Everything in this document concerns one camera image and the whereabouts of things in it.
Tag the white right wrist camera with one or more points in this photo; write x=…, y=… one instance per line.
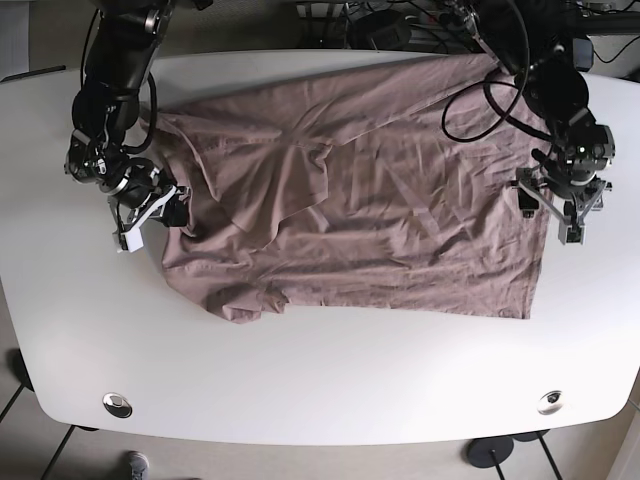
x=129, y=241

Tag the black round stand base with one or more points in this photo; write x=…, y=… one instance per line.
x=489, y=452

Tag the silver table grommet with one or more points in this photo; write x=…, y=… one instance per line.
x=117, y=405
x=551, y=402

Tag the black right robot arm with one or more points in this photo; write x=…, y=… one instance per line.
x=114, y=116

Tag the left silver table grommet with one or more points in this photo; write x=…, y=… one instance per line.
x=117, y=405

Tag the grey shoe on floor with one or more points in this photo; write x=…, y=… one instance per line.
x=138, y=465

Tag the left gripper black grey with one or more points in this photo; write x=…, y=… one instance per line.
x=568, y=203

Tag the pink mauve T-shirt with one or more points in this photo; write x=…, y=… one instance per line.
x=384, y=186

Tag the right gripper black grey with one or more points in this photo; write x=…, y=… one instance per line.
x=147, y=193

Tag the right silver table grommet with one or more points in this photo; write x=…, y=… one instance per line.
x=551, y=402

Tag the black box under table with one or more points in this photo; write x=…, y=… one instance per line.
x=380, y=30

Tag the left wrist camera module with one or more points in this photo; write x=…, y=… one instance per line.
x=571, y=234

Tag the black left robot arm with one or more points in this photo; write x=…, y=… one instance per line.
x=538, y=88

